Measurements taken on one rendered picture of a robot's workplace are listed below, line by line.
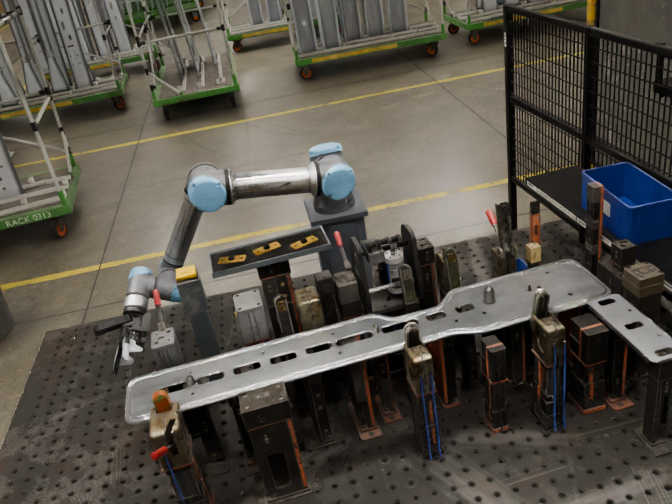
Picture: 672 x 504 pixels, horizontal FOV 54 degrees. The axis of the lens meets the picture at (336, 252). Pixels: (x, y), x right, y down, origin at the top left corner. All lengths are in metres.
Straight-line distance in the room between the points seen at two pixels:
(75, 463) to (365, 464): 0.90
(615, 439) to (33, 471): 1.70
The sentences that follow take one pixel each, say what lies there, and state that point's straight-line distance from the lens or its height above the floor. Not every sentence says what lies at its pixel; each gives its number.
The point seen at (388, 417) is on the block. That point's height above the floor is 0.70.
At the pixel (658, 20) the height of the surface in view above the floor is 1.21.
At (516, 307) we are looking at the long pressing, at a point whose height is 1.00.
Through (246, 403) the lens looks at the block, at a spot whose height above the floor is 1.03.
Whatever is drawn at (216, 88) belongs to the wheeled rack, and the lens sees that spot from 7.87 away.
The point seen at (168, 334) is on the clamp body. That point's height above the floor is 1.06.
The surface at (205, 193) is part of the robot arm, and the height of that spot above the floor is 1.33.
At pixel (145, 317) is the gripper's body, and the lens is 2.28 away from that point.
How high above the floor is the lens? 2.12
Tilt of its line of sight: 29 degrees down
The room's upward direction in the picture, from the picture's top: 10 degrees counter-clockwise
